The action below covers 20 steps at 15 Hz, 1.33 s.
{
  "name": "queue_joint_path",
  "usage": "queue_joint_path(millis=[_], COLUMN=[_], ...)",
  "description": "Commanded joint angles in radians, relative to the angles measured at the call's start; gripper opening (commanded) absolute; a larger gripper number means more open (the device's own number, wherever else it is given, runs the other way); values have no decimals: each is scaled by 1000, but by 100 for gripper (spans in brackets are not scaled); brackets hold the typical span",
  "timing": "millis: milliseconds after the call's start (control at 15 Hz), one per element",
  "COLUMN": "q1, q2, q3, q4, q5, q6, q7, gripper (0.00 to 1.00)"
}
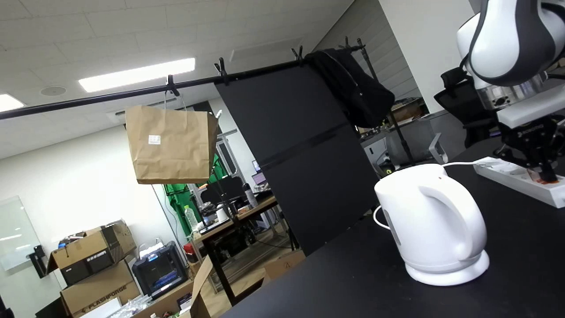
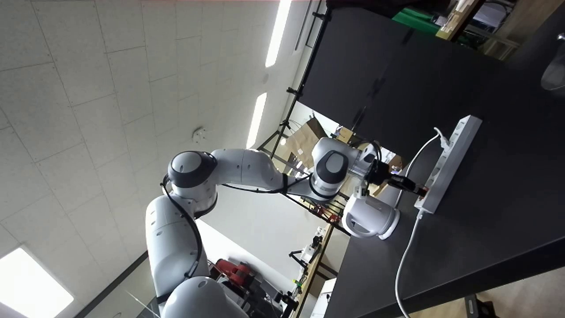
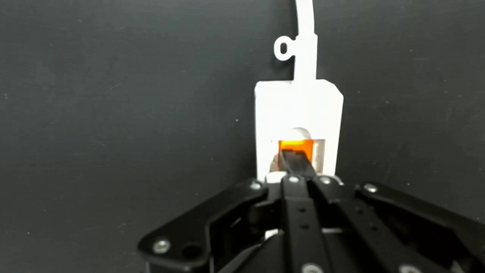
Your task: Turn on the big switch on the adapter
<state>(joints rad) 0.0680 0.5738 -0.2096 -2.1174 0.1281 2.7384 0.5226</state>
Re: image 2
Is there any long ceiling light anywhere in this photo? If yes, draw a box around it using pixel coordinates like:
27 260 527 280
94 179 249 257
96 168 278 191
264 0 295 69
0 246 76 318
246 92 269 149

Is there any red machine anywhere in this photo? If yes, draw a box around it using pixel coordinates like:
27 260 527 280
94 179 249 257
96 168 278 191
211 257 256 296

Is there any white electric kettle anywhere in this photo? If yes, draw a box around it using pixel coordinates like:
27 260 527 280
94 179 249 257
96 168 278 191
341 193 401 243

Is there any black backdrop panel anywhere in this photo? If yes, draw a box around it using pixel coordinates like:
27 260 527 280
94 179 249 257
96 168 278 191
297 6 520 163

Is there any white power strip adapter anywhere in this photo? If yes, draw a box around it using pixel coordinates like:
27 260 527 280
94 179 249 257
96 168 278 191
412 115 484 216

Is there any white kettle cable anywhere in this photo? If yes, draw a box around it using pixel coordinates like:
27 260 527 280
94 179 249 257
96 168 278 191
403 126 451 179

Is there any white power strip cable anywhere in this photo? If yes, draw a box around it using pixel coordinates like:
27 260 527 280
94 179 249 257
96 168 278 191
392 211 426 318

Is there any grey round object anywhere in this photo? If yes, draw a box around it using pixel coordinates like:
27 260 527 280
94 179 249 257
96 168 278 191
539 34 565 94

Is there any black backdrop pole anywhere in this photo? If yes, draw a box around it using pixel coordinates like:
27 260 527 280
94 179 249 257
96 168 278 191
265 0 329 170

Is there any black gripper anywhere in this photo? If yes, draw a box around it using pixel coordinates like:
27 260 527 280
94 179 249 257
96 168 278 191
366 158 428 197

